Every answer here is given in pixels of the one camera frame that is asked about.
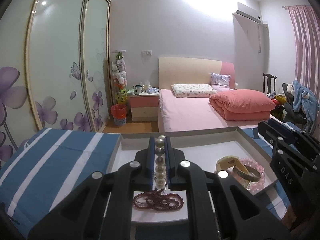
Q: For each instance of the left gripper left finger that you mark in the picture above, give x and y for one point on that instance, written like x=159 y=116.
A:
x=143 y=168

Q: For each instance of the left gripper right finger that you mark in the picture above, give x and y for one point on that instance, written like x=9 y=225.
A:
x=178 y=168

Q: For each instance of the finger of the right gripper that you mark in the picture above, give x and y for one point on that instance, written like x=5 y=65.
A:
x=269 y=134
x=285 y=129

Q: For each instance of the yellow watch band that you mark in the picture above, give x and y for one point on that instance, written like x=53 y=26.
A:
x=228 y=162

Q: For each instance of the grey cardboard tray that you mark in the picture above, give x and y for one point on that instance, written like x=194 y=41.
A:
x=204 y=148

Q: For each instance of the folded pink duvet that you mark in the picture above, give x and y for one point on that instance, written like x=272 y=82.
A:
x=242 y=105

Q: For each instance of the pink bed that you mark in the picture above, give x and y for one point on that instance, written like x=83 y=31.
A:
x=188 y=114

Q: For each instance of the dark wooden chair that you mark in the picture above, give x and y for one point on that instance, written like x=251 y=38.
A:
x=269 y=83

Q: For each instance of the red waste bin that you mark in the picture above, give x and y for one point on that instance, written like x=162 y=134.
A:
x=119 y=113

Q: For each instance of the pink white nightstand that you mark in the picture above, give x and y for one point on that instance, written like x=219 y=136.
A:
x=144 y=107

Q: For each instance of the purple floral pillow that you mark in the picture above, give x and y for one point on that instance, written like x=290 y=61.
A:
x=220 y=80

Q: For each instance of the white patterned pillow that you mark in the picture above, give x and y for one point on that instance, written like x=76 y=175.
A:
x=193 y=90

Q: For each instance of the black white mug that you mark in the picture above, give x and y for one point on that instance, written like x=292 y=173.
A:
x=138 y=89

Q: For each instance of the blue striped table cloth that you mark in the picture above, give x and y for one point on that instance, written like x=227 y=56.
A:
x=58 y=187

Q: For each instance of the plush toy tower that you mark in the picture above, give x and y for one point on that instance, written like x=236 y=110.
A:
x=119 y=77

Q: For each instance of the pink curtain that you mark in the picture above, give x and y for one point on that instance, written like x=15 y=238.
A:
x=305 y=23

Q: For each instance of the white air conditioner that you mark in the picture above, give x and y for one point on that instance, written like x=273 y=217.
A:
x=248 y=13

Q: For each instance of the sliding wardrobe with flowers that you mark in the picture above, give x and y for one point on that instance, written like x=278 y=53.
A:
x=54 y=63

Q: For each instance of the wall power socket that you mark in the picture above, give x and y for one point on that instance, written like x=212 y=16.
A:
x=146 y=52

